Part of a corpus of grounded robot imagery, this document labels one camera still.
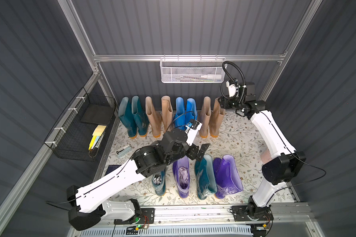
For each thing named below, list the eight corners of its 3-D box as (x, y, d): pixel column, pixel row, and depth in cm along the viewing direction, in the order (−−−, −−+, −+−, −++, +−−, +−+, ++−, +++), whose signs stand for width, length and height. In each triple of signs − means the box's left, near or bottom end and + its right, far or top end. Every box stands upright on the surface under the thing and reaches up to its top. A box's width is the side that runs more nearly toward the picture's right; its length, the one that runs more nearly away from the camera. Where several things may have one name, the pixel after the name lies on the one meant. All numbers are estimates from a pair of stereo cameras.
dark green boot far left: (131, 142, 104) (119, 117, 83) (128, 124, 114) (116, 98, 94) (141, 140, 105) (132, 114, 85) (137, 122, 116) (128, 95, 95)
